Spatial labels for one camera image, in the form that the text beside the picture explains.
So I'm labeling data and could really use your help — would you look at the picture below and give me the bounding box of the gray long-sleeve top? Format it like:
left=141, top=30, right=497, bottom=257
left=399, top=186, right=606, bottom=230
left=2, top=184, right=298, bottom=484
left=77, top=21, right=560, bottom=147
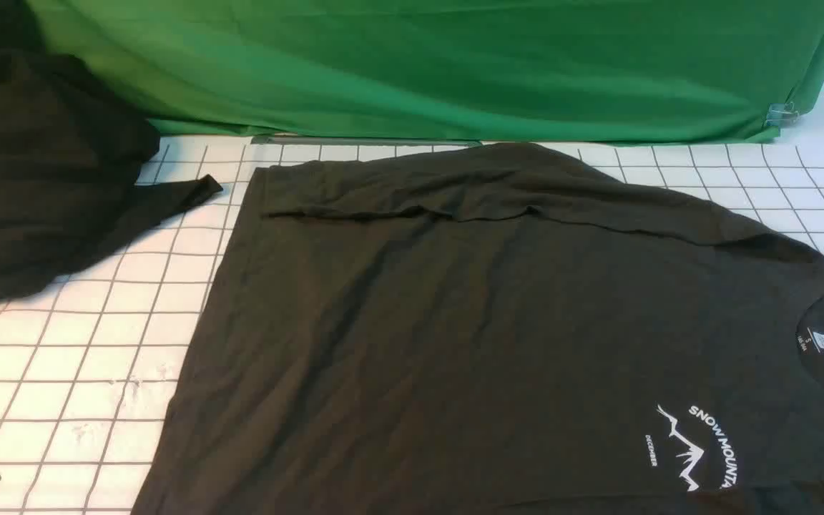
left=132, top=143, right=824, bottom=514

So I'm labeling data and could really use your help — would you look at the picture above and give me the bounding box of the black garment pile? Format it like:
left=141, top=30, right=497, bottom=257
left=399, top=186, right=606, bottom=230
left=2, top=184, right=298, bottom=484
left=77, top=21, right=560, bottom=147
left=0, top=1, right=222, bottom=302

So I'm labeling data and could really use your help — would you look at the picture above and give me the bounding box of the green backdrop cloth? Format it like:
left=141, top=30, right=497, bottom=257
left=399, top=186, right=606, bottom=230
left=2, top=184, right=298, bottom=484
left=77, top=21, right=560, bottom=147
left=29, top=1, right=824, bottom=144

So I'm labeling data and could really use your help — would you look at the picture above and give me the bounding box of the metal binder clip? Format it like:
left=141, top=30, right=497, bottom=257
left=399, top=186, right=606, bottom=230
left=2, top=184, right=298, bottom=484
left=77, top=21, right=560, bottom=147
left=765, top=102, right=800, bottom=128

